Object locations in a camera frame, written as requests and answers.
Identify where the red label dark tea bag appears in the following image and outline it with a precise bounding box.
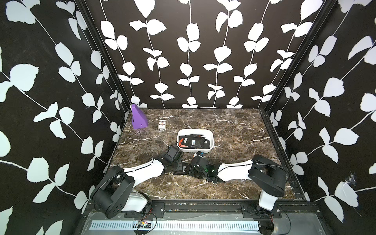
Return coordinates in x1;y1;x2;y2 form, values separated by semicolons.
177;138;189;148

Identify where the black tea bag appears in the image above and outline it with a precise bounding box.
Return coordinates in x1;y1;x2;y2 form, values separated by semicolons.
184;134;210;149

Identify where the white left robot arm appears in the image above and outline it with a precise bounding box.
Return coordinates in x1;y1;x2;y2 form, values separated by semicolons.
91;146;184;219

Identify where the small white card box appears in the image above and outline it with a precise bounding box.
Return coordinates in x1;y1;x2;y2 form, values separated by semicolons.
158;119;166;132

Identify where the white perforated strip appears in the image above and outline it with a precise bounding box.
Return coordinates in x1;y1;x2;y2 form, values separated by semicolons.
89;220;260;233

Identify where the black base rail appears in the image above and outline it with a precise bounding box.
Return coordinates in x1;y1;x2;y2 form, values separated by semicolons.
114;199;321;221

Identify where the purple wedge block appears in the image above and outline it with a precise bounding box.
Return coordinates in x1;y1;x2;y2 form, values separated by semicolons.
131;104;148;130

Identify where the white plastic storage box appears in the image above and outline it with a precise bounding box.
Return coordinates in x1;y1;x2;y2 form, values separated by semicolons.
176;129;214;153

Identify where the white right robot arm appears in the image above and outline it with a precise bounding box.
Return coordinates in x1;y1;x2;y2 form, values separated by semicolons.
183;152;288;211

